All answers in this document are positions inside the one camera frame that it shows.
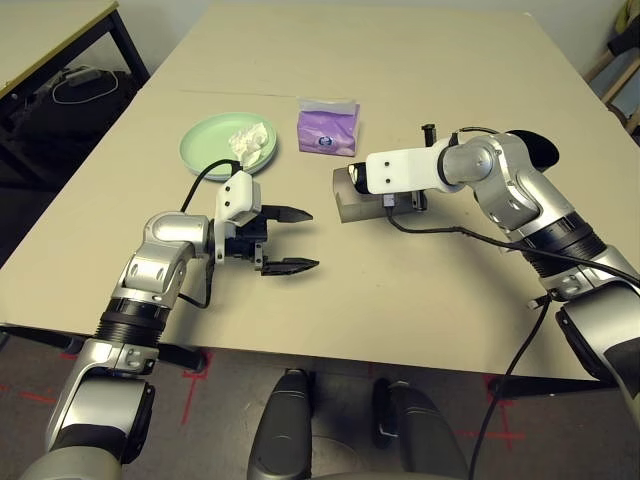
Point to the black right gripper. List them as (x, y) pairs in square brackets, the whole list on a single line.
[(430, 136)]

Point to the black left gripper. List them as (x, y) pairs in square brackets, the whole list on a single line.
[(247, 242)]

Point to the grey glasses case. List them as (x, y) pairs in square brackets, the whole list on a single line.
[(357, 210)]

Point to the white tissue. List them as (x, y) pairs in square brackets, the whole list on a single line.
[(247, 142)]

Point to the light green plate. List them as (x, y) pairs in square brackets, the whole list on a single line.
[(205, 145)]

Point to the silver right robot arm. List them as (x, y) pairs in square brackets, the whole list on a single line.
[(500, 170)]

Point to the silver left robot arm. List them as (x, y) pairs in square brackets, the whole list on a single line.
[(165, 235)]

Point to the purple tissue pack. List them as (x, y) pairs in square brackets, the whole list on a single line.
[(325, 132)]

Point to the black cup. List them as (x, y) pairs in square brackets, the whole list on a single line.
[(542, 150)]

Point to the black table foot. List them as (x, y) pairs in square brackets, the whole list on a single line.
[(175, 355), (540, 386)]

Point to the wooden stool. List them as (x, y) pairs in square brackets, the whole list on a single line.
[(600, 65)]

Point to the grey robot left leg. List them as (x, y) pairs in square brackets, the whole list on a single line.
[(282, 425)]

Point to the grey robot leg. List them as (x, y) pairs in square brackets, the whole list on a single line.
[(415, 430), (282, 425)]

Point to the white marker black cap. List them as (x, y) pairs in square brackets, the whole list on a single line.
[(534, 302)]

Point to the yellow-green seat cushion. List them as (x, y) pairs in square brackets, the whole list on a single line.
[(622, 17)]

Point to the grey robot right leg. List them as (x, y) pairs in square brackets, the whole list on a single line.
[(415, 430)]

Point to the black bag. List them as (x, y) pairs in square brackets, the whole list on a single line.
[(75, 130)]

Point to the grey power adapter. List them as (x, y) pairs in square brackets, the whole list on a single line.
[(82, 75)]

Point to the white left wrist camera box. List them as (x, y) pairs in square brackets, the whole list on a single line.
[(237, 195)]

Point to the beige side table black frame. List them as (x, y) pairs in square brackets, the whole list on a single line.
[(40, 40)]

